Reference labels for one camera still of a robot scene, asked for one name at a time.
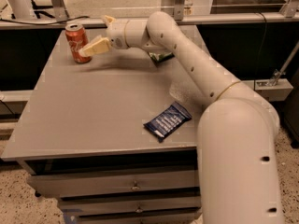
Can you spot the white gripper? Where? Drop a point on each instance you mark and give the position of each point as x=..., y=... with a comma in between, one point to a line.
x=116, y=34

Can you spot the red coke can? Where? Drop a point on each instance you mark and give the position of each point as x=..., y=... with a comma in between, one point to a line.
x=77, y=39

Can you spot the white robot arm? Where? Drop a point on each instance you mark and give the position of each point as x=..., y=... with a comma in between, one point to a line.
x=237, y=162

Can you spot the blue rxbar wrapper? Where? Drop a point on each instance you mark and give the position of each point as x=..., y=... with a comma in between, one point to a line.
x=168, y=121

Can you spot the green chip bag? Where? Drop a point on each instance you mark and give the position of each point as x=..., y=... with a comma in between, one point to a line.
x=160, y=57

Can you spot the white pipe background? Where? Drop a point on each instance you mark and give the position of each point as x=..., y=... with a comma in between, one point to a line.
x=22, y=9

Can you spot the grey drawer cabinet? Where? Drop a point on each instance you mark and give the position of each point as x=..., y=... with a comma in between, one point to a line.
x=82, y=141

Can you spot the top drawer knob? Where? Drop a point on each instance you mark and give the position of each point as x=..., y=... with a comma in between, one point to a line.
x=135, y=187

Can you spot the drawer knob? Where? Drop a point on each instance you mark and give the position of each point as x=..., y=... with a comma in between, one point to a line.
x=139, y=210
x=135, y=187

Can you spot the metal bracket post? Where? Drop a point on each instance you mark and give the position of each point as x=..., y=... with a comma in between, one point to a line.
x=179, y=9

